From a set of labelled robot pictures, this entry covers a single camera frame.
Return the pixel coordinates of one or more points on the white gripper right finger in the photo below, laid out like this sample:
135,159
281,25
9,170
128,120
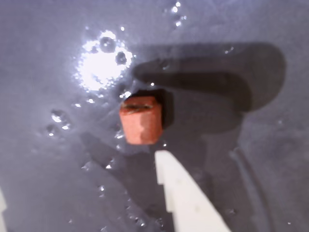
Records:
190,200

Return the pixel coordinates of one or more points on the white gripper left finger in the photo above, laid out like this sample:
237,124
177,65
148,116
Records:
2,205

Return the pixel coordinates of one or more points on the red-brown cube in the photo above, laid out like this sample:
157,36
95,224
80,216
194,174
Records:
141,125

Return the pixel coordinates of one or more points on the black table mat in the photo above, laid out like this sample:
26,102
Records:
60,169

